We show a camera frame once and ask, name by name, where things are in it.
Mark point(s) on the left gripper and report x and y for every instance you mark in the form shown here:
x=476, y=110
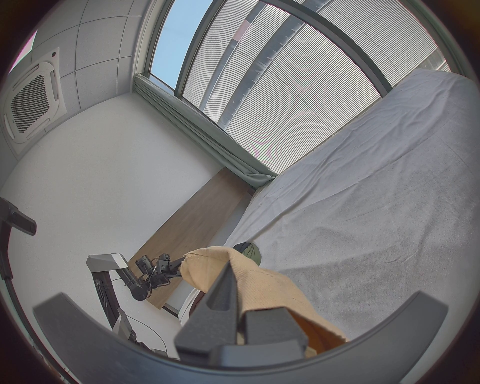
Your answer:
x=164, y=272

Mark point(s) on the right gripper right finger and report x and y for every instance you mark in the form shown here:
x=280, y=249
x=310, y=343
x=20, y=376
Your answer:
x=273, y=330

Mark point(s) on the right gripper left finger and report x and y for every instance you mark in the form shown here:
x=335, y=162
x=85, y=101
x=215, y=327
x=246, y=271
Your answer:
x=213, y=326

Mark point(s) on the tan shorts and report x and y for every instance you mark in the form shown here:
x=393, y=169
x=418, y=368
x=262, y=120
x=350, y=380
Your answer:
x=270, y=292

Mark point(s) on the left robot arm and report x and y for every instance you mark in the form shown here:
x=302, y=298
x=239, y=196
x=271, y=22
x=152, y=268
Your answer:
x=107, y=262

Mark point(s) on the bed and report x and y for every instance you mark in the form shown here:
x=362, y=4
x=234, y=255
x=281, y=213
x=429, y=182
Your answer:
x=375, y=206

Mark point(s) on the black garment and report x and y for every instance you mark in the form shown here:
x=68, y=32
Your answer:
x=240, y=246

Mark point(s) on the green garment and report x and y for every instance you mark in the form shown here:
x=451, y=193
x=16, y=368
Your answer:
x=255, y=255

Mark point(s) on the grey-green curtain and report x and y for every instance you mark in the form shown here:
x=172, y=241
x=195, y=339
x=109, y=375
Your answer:
x=210, y=138

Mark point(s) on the window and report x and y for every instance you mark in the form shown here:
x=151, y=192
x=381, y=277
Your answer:
x=300, y=93

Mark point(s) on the white ceiling air conditioner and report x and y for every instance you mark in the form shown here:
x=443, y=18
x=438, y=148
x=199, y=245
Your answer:
x=33, y=101

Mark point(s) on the ceiling light panel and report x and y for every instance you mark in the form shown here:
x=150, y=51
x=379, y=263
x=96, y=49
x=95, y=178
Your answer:
x=28, y=48

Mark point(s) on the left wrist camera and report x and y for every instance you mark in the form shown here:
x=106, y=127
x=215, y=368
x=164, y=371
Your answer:
x=164, y=258

